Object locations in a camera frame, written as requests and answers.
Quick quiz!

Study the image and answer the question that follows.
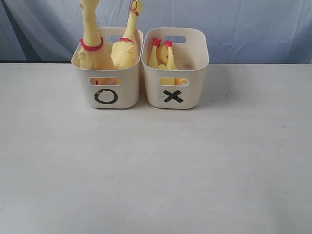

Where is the white backdrop curtain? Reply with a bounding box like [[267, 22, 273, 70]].
[[0, 0, 312, 64]]

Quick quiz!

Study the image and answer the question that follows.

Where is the yellow rubber chicken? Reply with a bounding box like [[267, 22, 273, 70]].
[[78, 0, 114, 70], [111, 0, 143, 70]]

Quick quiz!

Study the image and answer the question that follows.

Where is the cream bin marked cross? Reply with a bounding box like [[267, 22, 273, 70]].
[[141, 27, 209, 109]]

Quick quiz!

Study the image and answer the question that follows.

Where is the cream bin marked circle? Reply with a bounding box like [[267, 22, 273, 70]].
[[71, 29, 144, 109]]

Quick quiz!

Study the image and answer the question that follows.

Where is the headless yellow chicken body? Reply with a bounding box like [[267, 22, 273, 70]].
[[148, 38, 177, 70]]

